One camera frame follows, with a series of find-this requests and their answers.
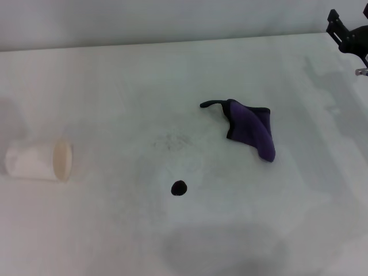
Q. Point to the white paper cup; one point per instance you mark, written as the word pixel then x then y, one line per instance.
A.
pixel 33 162

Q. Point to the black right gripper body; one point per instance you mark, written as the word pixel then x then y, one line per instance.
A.
pixel 356 40

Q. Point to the black water stain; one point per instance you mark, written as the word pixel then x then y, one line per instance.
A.
pixel 179 188

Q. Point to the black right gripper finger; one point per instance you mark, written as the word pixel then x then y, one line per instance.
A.
pixel 335 26
pixel 366 11

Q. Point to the purple rag with black trim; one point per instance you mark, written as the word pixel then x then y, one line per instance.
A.
pixel 256 129

